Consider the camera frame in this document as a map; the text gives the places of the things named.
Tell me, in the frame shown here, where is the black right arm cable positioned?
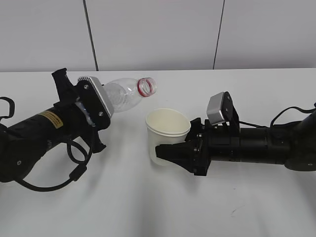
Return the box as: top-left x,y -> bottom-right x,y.
238,102 -> 316,129

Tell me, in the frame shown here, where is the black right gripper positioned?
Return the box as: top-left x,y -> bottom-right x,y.
155,118 -> 241,176

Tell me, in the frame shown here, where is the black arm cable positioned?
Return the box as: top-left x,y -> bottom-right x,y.
0,97 -> 98,192
238,102 -> 316,129

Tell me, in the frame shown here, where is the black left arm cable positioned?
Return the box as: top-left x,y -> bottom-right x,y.
0,97 -> 98,192

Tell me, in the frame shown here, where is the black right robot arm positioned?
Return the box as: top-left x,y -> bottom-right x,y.
155,107 -> 316,176

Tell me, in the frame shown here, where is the white paper cup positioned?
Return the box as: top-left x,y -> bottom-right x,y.
145,108 -> 191,166

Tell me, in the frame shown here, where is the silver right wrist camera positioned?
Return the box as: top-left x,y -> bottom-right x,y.
206,91 -> 239,130

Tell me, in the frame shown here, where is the clear plastic water bottle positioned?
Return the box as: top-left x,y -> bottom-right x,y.
103,77 -> 157,113

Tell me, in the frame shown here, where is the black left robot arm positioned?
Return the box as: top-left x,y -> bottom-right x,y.
0,68 -> 114,183

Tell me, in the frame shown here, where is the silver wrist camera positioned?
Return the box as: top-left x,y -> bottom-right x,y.
206,91 -> 239,130
76,76 -> 114,130

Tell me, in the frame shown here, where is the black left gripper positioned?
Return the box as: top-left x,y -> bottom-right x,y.
52,68 -> 106,153

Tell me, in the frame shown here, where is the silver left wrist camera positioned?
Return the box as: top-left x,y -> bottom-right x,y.
76,76 -> 114,130

